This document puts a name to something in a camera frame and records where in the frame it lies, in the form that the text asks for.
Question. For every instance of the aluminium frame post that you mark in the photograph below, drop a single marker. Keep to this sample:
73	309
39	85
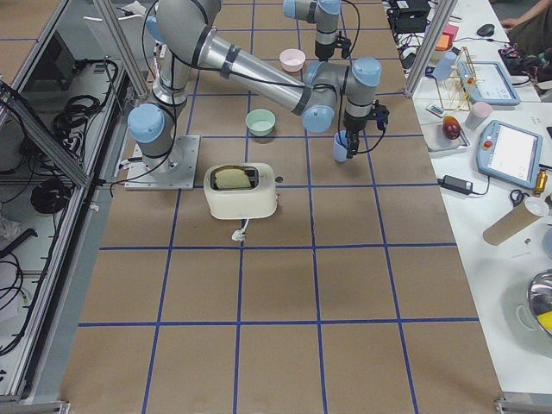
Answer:
438	22

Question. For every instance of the cardboard tube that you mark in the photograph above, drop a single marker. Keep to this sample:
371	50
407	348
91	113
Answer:
519	218

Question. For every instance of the light blue cup on rack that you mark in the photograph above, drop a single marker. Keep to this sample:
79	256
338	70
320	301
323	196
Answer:
444	66

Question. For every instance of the far teach pendant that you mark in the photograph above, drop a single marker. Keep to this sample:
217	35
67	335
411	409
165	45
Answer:
488	82

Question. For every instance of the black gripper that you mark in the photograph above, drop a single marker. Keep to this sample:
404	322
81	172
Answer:
324	50
352	125

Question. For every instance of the mint green bowl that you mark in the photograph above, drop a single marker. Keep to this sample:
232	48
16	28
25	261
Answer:
260	122

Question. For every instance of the pink bowl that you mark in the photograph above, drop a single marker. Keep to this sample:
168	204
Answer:
292	59

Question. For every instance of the pale pink cup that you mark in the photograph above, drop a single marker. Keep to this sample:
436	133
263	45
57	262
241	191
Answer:
479	112

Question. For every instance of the near teach pendant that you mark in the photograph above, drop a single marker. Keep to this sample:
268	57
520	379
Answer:
509	153

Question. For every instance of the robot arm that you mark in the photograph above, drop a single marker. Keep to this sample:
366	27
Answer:
327	90
185	26

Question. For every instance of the brass cylinder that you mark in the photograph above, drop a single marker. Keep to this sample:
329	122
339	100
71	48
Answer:
541	181

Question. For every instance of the cream white toaster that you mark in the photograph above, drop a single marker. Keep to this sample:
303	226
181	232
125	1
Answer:
258	201

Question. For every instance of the bread slice in toaster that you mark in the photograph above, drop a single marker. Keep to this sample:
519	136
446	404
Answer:
232	178

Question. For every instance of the black computer mouse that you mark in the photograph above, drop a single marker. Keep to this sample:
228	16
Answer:
486	30

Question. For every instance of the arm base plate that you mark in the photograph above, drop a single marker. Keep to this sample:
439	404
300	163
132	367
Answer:
176	172

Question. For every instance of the teach pendant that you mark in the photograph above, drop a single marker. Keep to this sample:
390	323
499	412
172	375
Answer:
488	82
509	153

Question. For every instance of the red apple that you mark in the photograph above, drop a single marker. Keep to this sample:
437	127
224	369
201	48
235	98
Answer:
451	128

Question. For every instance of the gold wire rack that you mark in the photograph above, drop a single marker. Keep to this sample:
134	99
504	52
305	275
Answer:
455	91

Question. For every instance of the steel mixing bowl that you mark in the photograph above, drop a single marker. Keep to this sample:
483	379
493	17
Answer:
539	300

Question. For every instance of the black power adapter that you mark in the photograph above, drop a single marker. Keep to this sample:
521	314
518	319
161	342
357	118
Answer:
455	184

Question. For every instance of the metal tray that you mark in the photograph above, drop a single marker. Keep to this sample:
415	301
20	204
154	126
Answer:
438	143

